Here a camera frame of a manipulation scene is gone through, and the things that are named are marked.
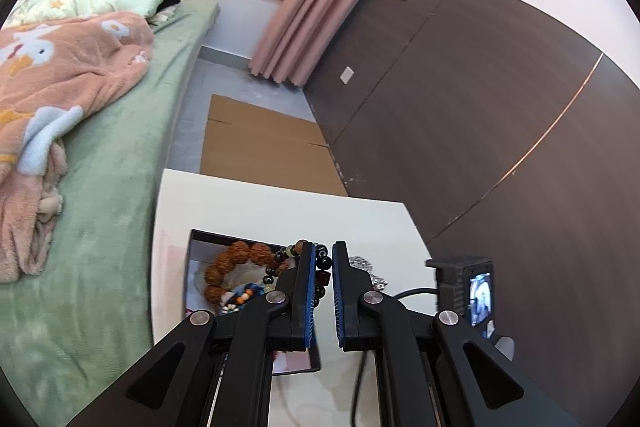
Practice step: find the flattened brown cardboard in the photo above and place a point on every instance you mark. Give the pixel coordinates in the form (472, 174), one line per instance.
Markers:
(253, 144)

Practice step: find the black jewelry box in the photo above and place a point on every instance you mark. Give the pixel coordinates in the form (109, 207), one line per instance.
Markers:
(224, 273)

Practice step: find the green bed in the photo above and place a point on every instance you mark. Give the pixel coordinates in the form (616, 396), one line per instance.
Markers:
(69, 332)

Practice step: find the pink duck blanket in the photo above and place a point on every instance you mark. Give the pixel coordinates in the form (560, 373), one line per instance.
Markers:
(53, 76)

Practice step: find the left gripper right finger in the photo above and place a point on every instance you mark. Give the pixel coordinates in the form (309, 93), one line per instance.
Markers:
(354, 331)

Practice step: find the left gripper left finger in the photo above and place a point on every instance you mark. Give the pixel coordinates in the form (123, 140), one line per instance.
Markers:
(292, 329)

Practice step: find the white wall socket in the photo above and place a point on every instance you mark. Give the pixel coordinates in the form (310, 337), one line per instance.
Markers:
(346, 75)

